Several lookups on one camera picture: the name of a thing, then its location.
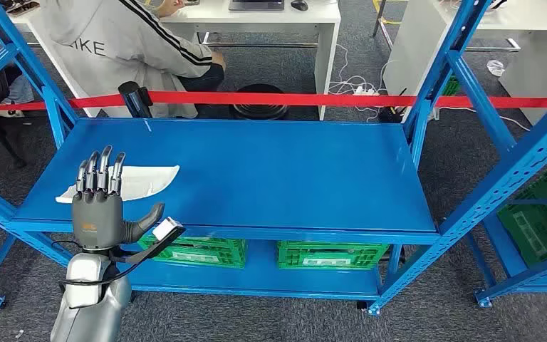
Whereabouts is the white curved plastic part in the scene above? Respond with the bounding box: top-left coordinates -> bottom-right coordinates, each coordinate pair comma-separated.
55,165 -> 180,204

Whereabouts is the white desk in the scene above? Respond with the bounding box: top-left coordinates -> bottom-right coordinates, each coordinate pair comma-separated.
382,0 -> 547,126
0,0 -> 341,121

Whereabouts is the person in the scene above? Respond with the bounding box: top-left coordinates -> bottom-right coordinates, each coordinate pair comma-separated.
38,0 -> 227,119
0,47 -> 35,119

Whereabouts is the red barrier tape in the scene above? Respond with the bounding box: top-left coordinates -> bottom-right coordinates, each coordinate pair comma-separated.
0,90 -> 547,114

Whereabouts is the black round stool base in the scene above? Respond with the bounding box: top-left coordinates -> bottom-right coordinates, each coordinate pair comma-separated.
233,83 -> 289,121

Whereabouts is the green plastic crate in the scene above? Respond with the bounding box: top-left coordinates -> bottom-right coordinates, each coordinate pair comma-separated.
497,153 -> 547,275
277,240 -> 390,271
442,75 -> 462,97
137,234 -> 248,269

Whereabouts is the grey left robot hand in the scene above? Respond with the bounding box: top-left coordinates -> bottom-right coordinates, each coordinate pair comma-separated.
71,145 -> 166,251

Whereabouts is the grey laptop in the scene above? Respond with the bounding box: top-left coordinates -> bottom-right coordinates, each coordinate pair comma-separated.
228,0 -> 286,12

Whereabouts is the black device with antenna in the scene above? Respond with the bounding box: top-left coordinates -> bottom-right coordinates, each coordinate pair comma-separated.
377,88 -> 409,124

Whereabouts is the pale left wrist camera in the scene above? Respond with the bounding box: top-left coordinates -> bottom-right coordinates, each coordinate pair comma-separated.
110,216 -> 187,265

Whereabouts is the white cable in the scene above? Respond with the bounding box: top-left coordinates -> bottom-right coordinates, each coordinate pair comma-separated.
328,43 -> 397,125

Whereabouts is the black stanchion head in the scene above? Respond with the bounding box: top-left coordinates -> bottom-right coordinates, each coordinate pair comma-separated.
118,81 -> 154,119

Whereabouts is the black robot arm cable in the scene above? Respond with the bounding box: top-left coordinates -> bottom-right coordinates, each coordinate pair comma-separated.
51,239 -> 142,290

